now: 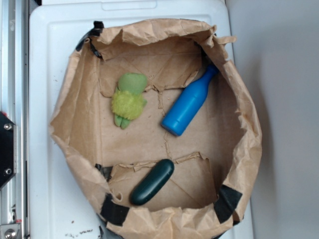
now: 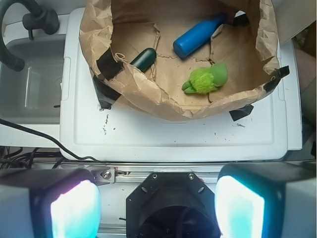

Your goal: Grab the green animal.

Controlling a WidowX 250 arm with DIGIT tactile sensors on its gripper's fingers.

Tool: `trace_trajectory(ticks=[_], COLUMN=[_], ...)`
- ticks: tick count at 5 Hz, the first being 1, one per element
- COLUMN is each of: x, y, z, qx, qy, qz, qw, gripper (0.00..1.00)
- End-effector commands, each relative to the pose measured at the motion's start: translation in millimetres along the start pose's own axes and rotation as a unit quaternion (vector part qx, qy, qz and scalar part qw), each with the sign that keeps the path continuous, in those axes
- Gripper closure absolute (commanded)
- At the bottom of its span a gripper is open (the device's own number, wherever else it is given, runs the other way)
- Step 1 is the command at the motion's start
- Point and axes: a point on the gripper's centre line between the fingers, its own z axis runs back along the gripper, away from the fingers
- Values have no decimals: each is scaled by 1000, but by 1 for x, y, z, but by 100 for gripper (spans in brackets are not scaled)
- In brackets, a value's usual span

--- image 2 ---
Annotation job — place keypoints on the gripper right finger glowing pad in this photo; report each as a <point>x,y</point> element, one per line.
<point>267,200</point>

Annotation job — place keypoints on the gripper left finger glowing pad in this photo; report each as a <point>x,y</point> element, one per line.
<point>49,203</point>

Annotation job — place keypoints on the green plush animal toy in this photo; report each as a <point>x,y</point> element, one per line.
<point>206,79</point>

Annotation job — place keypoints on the black tape piece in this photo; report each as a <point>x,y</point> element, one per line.
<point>108,66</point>
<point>277,75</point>
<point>105,95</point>
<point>241,112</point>

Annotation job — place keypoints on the grey toy sink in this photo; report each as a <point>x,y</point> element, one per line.
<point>33,95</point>

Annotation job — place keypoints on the brown paper bag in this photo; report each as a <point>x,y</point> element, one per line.
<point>247,43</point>

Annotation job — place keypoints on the dark green capsule toy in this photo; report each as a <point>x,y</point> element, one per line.
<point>144,60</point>

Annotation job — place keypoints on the blue plastic bottle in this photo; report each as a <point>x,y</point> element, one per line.
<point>196,36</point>

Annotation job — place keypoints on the black faucet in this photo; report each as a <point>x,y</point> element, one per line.
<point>38,17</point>

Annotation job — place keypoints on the aluminium rail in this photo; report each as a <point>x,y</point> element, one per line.
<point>137,172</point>

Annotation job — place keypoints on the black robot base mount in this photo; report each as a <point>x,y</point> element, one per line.
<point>171,205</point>

